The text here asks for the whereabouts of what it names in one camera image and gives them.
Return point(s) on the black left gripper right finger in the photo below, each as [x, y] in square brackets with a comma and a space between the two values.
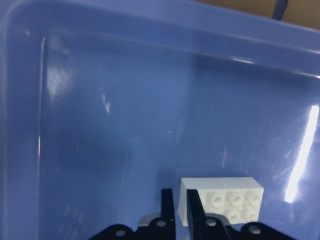
[196, 218]

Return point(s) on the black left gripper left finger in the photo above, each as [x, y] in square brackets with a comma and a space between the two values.
[167, 216]

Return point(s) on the blue plastic tray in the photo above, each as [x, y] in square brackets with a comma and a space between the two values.
[104, 103]

